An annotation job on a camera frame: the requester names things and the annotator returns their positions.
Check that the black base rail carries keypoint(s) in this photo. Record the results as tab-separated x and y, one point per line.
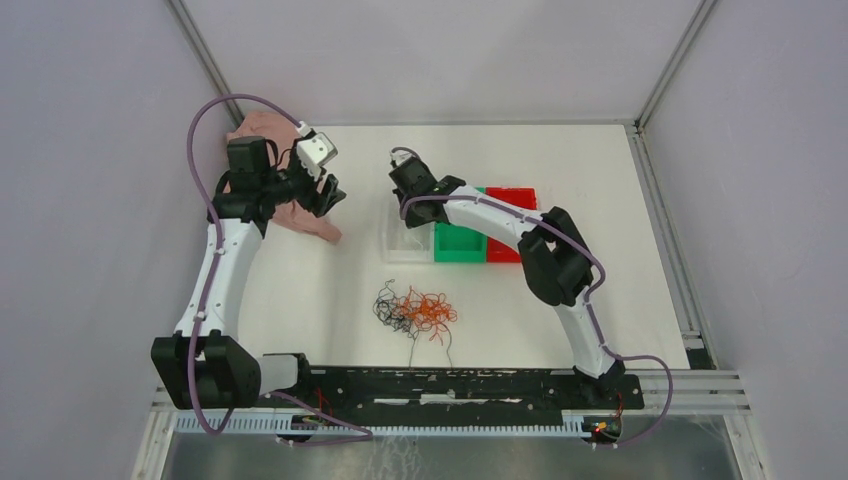
494	415

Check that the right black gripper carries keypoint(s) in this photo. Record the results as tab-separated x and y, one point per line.
415	220

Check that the white slotted cable duct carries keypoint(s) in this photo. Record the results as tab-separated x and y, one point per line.
286	422

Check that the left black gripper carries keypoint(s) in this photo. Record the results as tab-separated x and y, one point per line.
316	203

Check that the aluminium frame rail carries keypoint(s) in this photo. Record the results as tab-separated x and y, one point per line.
646	391

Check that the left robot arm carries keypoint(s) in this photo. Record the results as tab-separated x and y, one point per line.
202	364

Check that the green plastic bin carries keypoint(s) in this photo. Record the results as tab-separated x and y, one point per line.
456	244

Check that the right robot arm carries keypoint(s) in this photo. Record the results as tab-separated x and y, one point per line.
559	269

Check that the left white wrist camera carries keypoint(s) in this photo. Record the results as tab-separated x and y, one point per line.
314	150

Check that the clear plastic bin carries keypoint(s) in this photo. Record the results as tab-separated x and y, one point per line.
401	244

